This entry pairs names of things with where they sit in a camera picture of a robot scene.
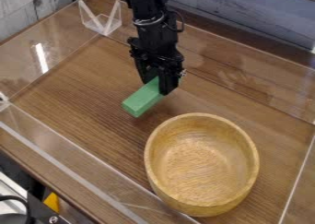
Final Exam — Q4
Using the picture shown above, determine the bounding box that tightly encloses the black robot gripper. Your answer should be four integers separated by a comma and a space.
126, 17, 184, 95

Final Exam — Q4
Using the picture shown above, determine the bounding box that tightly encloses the green rectangular block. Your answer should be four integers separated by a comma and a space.
121, 77, 165, 118

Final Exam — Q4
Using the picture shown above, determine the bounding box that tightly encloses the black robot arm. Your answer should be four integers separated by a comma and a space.
125, 0, 184, 95

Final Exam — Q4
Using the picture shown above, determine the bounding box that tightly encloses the brown wooden bowl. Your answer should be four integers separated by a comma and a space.
144, 112, 260, 217

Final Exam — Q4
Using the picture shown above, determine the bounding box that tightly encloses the black and yellow equipment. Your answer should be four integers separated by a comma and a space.
26, 183, 72, 224

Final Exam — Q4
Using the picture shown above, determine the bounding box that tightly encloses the clear acrylic corner bracket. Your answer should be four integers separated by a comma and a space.
77, 0, 121, 36

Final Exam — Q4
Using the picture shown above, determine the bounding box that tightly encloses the black cable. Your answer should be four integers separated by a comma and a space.
0, 195, 33, 224

